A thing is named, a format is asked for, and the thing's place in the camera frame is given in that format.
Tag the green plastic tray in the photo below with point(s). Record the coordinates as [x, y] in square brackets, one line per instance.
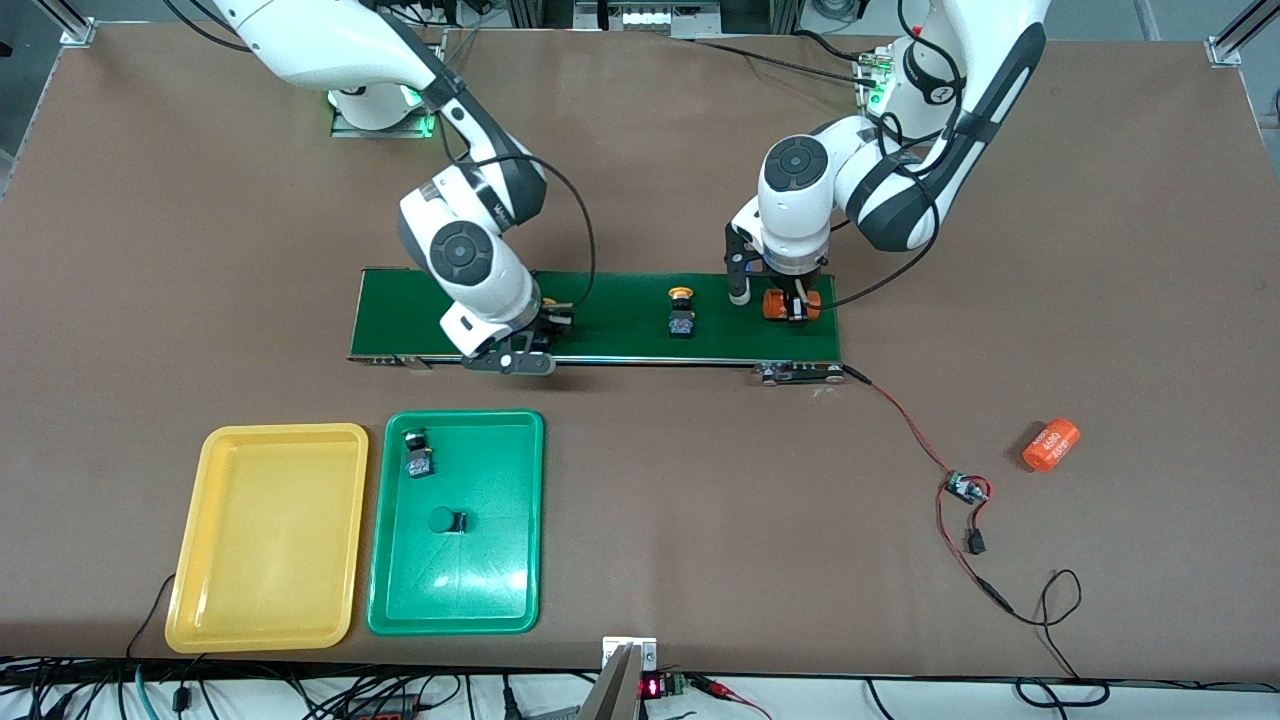
[480, 580]

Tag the green push button switch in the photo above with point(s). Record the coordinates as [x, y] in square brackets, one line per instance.
[445, 521]
[419, 462]

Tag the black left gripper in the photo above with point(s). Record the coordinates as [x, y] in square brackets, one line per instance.
[797, 290]

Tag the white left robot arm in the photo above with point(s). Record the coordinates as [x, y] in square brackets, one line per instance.
[900, 200]

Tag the metal light box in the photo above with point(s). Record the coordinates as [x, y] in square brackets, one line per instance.
[650, 18]

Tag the aluminium frame post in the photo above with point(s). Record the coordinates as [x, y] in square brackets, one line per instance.
[1225, 50]
[80, 30]

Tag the small green circuit board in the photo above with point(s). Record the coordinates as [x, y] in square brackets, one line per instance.
[965, 488]

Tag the grey metal camera bracket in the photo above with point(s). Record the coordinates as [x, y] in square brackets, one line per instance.
[625, 690]

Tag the green conveyor belt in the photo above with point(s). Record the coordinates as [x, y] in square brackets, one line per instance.
[620, 320]

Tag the red LED display module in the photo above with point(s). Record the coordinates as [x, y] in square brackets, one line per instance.
[652, 687]

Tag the yellow plastic tray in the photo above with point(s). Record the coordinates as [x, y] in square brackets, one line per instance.
[265, 540]

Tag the yellow push button switch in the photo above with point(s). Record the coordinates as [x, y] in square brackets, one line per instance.
[682, 322]

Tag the orange cylinder white print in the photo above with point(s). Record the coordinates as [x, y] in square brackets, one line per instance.
[775, 305]
[1050, 446]

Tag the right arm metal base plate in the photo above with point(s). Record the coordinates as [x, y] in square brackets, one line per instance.
[380, 132]

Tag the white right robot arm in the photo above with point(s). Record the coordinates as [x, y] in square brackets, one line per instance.
[330, 40]

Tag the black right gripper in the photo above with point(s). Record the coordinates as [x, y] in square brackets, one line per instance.
[548, 320]

